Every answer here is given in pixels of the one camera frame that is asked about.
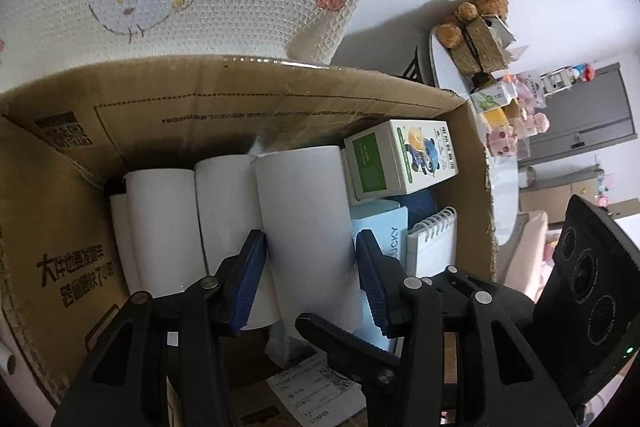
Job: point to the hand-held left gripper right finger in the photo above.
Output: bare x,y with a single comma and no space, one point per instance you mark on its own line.
374,289

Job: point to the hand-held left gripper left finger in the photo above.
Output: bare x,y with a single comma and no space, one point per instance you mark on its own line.
247,279

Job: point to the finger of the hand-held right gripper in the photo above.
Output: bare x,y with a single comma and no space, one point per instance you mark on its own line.
340,337
507,296

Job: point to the stack of white paper rolls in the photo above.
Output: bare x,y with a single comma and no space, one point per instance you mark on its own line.
300,217

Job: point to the brown cardboard box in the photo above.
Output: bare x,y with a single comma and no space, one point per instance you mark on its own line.
250,107

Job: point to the white shipping label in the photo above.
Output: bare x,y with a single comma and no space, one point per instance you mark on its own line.
305,392

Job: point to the light blue box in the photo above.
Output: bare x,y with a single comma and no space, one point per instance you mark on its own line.
380,222

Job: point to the white spiral notebook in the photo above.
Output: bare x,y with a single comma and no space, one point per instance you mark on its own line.
431,252

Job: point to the dark blue cloth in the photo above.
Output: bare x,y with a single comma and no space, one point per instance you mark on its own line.
420,204

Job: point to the white round table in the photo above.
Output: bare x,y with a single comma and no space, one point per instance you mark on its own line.
500,187

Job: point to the green and white cartoon box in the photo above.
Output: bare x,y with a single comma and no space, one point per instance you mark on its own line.
395,157

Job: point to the small yellow box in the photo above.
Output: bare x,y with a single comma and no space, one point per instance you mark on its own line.
500,117

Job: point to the small green and white carton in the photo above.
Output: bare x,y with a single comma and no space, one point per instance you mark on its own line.
492,98

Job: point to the brown teddy bear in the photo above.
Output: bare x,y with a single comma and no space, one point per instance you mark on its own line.
492,1

